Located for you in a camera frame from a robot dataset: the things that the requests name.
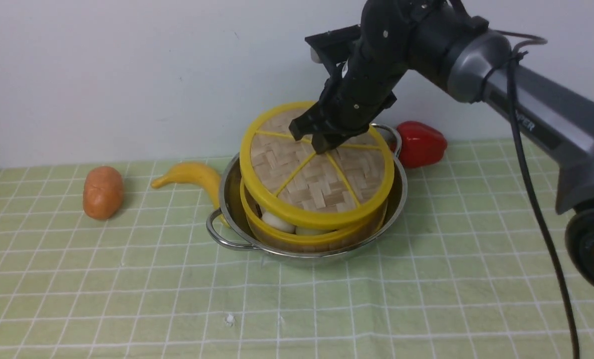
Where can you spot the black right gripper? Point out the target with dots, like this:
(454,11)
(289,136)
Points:
(364,62)

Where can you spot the yellow banana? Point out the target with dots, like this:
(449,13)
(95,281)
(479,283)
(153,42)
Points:
(195,173)

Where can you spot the stainless steel pot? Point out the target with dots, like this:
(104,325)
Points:
(232,209)

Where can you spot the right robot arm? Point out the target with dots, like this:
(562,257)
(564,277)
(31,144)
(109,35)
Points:
(472,63)

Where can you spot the green checkered tablecloth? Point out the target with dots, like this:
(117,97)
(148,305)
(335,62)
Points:
(462,274)

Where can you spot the pale green bun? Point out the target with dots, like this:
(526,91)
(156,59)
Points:
(304,231)

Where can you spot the woven bamboo steamer lid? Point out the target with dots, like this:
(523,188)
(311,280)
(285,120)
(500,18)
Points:
(326,191)

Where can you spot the red bell pepper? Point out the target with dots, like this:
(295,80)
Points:
(422,145)

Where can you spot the bamboo steamer basket yellow rim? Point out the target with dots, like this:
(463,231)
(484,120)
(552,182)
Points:
(314,243)

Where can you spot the orange potato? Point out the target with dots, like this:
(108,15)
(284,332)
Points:
(103,193)

